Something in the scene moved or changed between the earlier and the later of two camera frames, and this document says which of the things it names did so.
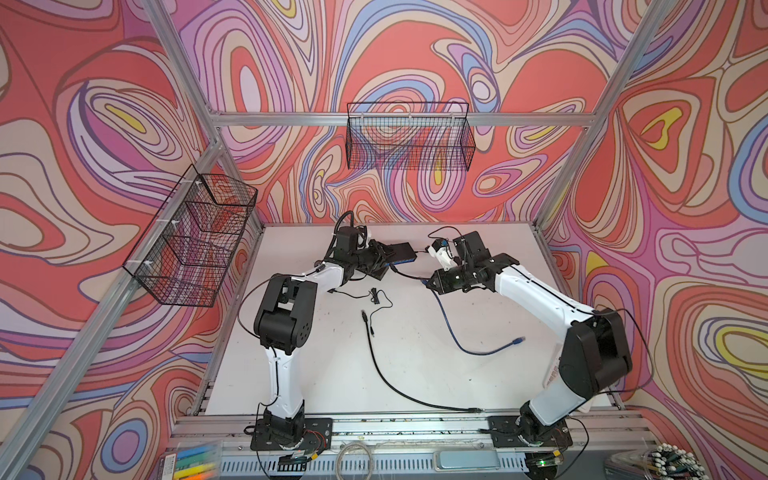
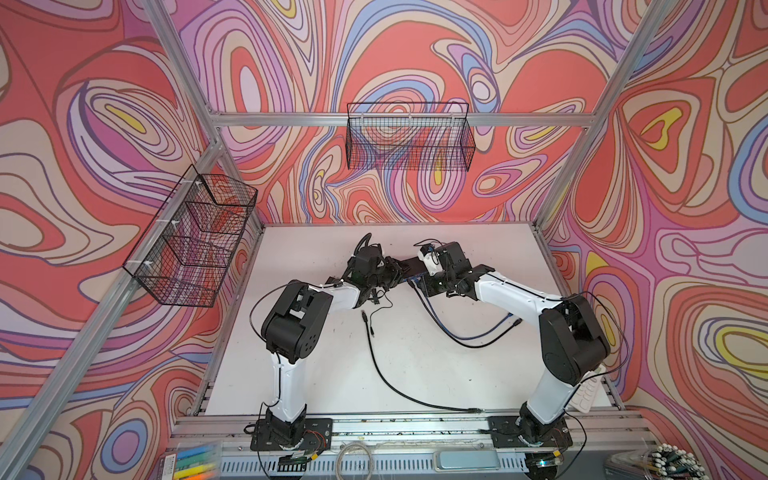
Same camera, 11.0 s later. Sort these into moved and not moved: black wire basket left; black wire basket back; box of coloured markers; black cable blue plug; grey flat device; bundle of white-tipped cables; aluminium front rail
Moved: black cable blue plug
Not moved: bundle of white-tipped cables; aluminium front rail; box of coloured markers; grey flat device; black wire basket back; black wire basket left
